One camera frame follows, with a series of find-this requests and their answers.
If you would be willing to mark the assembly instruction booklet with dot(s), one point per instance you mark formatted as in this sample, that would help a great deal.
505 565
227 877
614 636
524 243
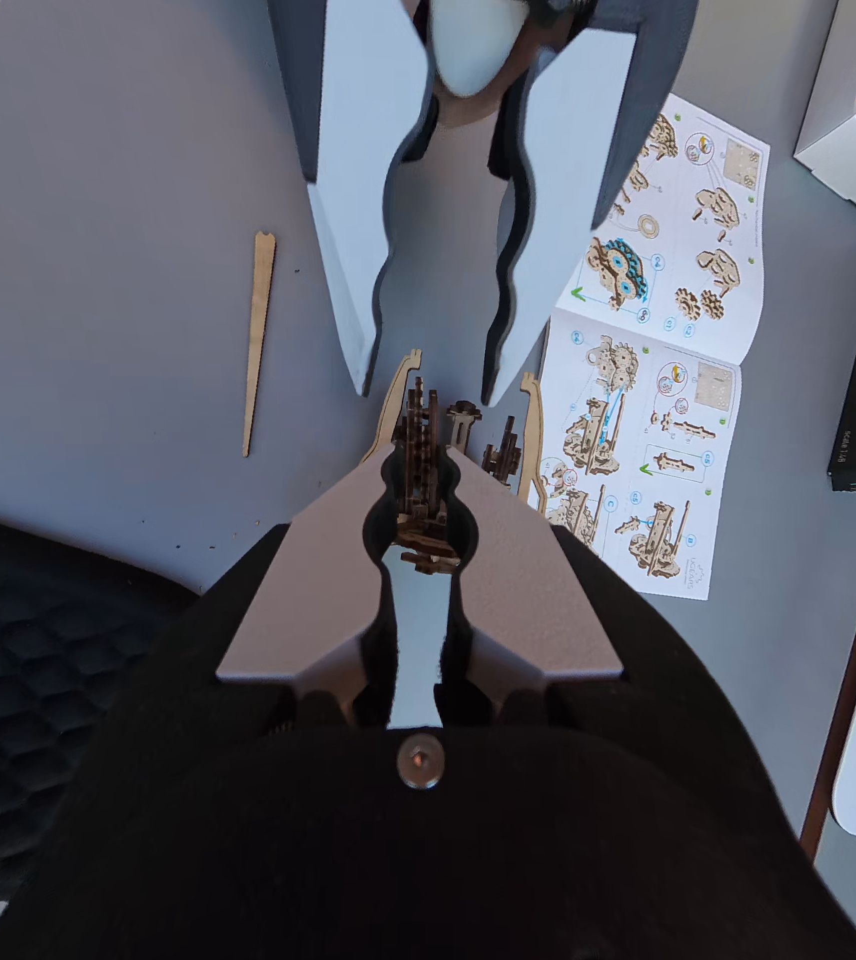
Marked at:
697 262

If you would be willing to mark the white cardboard box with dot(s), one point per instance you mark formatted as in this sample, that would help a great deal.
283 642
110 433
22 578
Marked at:
840 135

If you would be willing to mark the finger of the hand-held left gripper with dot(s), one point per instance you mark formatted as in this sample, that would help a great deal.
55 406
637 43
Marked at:
578 135
360 150

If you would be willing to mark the black honeycomb cushion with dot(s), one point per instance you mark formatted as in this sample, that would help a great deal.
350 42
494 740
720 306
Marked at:
38 675

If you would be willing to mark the wooden gear model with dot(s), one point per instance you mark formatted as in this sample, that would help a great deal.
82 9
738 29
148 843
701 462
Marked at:
420 435

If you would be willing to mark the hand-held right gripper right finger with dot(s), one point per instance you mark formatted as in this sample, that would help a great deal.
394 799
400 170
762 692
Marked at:
540 600

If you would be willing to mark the thin wooden stick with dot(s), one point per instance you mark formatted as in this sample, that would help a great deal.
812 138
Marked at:
259 337

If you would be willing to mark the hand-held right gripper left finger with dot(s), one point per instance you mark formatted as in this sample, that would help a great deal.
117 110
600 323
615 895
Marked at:
300 600

